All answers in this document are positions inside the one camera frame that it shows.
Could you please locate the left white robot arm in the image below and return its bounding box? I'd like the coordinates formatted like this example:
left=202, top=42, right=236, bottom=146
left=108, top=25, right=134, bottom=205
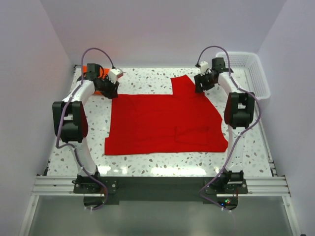
left=52, top=63, right=123, bottom=193

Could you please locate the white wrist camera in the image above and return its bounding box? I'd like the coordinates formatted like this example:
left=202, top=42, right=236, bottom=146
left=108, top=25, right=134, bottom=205
left=108, top=68, right=124, bottom=83
left=195, top=61, right=210, bottom=76

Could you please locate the aluminium rail frame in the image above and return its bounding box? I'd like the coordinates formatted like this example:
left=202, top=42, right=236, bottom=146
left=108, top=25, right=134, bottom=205
left=20, top=175, right=302, bottom=236

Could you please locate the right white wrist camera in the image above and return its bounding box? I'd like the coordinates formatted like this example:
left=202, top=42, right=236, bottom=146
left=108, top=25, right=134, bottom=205
left=195, top=61, right=210, bottom=76

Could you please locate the folded orange t shirt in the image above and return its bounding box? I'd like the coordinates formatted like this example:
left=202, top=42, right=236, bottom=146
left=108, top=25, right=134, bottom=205
left=82, top=65, right=109, bottom=95

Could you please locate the red t shirt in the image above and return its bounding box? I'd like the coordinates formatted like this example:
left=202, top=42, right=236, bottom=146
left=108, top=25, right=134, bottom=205
left=104, top=75, right=228, bottom=155

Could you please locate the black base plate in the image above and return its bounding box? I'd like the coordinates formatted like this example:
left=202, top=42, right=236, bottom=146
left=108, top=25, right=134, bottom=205
left=72, top=176, right=248, bottom=207

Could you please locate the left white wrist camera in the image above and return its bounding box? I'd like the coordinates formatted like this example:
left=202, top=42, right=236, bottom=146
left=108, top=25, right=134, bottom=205
left=108, top=68, right=124, bottom=83

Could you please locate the white plastic basket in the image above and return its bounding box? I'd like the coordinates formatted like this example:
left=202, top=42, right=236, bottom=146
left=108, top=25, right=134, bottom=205
left=216, top=52, right=271, bottom=100

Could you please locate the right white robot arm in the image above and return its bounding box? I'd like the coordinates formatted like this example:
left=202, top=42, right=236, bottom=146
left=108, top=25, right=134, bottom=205
left=194, top=58, right=255, bottom=193

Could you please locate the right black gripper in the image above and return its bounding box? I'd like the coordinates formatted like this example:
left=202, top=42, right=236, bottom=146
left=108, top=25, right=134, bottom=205
left=194, top=70, right=216, bottom=93

